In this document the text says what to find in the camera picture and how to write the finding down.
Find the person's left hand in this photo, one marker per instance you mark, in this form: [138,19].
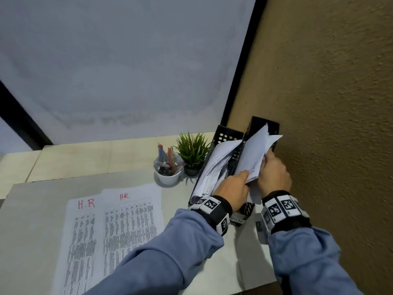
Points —
[231,188]

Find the person's right hand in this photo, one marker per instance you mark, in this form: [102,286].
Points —
[274,176]

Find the printed paper sheet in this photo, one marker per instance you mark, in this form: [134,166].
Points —
[254,150]
[76,242]
[129,224]
[215,165]

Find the person's left forearm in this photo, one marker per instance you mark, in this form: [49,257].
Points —
[159,258]

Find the person's right forearm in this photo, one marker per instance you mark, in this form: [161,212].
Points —
[310,264]

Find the black left wrist band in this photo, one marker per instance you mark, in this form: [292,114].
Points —
[215,208]

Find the black wrist band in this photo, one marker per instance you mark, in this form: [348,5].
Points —
[215,208]
[285,211]

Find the black right wrist band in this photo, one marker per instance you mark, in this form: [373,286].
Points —
[285,211]

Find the green potted plant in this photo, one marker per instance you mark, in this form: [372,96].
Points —
[193,150]

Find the white pen cup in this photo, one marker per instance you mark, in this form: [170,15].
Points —
[169,179]

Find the orange pen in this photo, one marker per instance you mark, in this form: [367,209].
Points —
[170,158]

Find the blue marker with red cap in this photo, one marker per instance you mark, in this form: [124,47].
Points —
[160,152]

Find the black corner trim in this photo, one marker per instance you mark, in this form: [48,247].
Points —
[245,55]

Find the beige table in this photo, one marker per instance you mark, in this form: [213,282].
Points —
[30,227]

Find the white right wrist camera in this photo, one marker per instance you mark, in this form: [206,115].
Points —
[261,230]

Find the black wall post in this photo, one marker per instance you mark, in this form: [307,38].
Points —
[21,119]

